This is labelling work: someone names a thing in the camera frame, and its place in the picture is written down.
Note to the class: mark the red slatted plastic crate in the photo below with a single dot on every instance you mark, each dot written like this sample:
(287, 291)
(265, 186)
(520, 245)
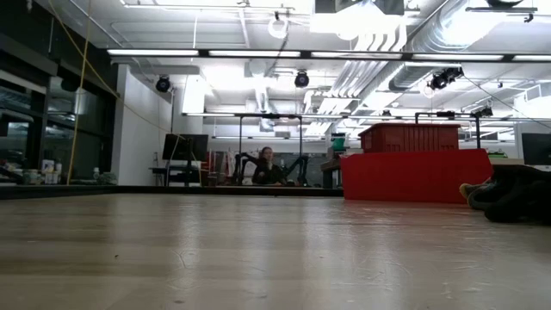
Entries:
(409, 138)

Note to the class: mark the black background robot arm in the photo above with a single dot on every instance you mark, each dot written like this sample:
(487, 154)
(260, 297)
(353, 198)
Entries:
(301, 165)
(241, 165)

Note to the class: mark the red plastic bin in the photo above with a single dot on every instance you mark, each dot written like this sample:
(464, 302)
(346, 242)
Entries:
(413, 176)

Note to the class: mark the black ceiling rail fixture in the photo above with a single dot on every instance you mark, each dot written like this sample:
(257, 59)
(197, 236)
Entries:
(501, 9)

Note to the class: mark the black aluminium table frame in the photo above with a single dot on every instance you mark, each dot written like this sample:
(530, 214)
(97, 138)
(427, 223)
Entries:
(64, 191)

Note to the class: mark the long ceiling light strip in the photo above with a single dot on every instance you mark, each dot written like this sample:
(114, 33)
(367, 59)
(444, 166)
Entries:
(152, 52)

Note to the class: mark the teal container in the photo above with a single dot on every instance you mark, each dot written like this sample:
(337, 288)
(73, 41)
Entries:
(338, 144)

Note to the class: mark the black work glove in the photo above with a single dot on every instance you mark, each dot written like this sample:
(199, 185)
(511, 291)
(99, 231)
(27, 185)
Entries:
(516, 198)

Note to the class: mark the white shelf container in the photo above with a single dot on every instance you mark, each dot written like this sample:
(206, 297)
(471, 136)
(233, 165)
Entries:
(48, 170)

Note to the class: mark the black ceiling-mounted device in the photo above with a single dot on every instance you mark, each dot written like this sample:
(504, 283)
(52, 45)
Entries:
(445, 78)

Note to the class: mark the black background rig frame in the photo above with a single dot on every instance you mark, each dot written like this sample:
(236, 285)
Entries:
(478, 129)
(267, 115)

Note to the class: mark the black monitor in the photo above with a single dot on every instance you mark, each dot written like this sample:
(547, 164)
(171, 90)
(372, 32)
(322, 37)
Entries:
(185, 147)
(537, 148)

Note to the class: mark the round black ceiling device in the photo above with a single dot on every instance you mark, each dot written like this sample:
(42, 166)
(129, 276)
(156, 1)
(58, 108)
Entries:
(301, 79)
(163, 84)

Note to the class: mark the person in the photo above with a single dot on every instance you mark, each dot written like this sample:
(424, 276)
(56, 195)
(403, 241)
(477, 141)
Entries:
(268, 172)

